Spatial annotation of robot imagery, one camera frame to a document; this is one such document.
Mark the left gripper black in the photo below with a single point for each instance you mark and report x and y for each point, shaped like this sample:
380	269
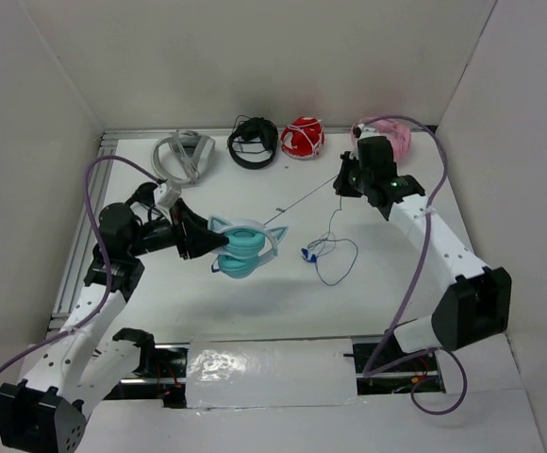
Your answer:
190	232

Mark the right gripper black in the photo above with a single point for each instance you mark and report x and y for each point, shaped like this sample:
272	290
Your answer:
341	184

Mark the teal cat ear headphones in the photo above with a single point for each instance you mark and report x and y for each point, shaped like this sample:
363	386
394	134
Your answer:
250	245

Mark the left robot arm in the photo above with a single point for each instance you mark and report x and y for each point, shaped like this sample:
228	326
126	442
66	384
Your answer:
49	408

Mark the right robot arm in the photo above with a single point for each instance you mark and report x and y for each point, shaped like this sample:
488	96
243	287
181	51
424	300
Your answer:
476	298

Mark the red white headphones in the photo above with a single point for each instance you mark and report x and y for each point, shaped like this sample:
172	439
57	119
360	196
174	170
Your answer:
303	139

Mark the pink headphones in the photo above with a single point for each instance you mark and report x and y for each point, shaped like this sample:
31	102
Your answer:
398	134

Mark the grey white headphones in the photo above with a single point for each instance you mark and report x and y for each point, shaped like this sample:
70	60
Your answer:
192	150

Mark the black headphones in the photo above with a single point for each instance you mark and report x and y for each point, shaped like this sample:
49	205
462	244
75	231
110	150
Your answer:
253	131

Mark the shiny tape sheet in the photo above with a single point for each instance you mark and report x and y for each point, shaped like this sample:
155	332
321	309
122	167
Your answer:
276	374

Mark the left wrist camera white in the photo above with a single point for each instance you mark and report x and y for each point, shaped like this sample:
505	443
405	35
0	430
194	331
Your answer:
165	195

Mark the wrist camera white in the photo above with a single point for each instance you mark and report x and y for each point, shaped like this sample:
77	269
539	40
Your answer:
361	131
165	195

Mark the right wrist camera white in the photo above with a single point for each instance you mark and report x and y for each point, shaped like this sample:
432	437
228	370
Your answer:
361	131

